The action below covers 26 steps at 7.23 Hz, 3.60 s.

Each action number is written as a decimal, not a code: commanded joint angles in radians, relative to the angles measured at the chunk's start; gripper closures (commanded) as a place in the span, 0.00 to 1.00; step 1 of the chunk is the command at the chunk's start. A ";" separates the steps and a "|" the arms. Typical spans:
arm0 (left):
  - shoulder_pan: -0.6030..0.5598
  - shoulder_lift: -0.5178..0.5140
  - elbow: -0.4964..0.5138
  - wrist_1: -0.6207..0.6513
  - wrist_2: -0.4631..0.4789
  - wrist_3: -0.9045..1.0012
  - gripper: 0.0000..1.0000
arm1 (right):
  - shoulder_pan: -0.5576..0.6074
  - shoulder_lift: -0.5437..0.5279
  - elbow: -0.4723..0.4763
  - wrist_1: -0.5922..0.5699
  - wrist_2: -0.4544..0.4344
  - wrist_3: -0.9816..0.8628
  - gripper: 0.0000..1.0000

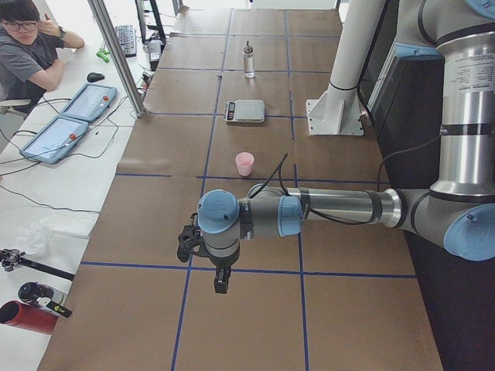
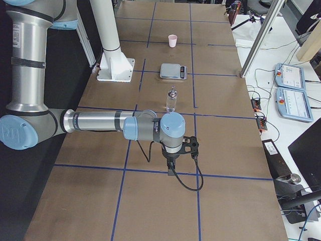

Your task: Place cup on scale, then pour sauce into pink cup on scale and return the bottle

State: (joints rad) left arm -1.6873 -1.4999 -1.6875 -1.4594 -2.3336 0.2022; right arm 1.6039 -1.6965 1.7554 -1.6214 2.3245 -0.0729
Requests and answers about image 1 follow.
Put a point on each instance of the green plastic toy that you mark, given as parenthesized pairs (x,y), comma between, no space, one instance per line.
(103,54)

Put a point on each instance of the black computer mouse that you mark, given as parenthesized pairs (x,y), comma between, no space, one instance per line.
(95,77)

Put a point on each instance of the black bottle with cap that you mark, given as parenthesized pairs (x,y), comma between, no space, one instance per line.
(44,297)

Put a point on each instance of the near blue teach pendant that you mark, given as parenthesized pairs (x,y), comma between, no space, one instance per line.
(55,140)

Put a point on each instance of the red cylinder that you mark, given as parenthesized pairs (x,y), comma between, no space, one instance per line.
(20,315)

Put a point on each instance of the black computer keyboard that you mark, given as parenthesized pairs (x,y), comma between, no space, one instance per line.
(126,39)

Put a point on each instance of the pink plastic cup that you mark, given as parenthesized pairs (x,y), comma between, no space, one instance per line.
(245,163)

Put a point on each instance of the far blue teach pendant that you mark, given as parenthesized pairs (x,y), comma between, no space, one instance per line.
(90,102)

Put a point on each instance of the blue teach pendant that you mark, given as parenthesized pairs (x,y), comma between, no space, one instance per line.
(55,140)
(90,102)

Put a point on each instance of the black tripod rod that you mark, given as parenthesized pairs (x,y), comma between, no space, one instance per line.
(12,258)

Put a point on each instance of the person in grey shirt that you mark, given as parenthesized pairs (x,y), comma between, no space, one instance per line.
(30,65)

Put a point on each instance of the crumpled white paper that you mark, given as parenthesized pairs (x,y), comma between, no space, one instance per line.
(33,238)

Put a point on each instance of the silver digital kitchen scale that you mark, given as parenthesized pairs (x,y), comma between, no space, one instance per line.
(245,111)

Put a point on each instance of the clear glass sauce bottle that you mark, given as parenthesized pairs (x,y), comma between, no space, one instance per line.
(248,60)

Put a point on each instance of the aluminium frame post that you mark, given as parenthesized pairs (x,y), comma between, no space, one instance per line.
(106,27)

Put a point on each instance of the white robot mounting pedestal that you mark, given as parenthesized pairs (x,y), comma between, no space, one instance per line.
(337,111)

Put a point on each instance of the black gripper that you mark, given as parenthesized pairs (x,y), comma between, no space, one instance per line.
(223,262)

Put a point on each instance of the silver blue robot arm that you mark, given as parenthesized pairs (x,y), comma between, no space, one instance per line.
(340,206)

